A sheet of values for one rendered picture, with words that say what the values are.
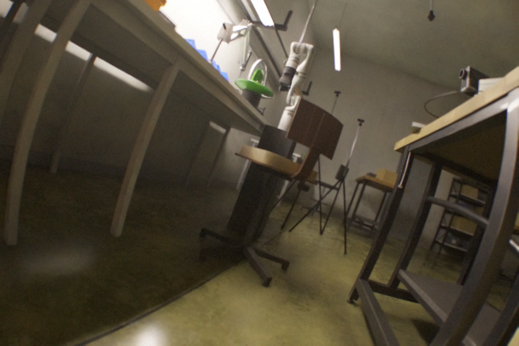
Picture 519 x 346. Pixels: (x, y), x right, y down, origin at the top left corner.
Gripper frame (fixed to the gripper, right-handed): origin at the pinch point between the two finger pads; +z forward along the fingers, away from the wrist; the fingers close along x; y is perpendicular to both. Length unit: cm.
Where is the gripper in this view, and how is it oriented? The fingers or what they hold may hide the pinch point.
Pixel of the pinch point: (282, 94)
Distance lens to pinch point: 161.0
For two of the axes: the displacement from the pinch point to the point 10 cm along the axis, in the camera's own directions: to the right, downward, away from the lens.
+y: -2.3, -1.4, -9.6
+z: -3.5, 9.3, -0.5
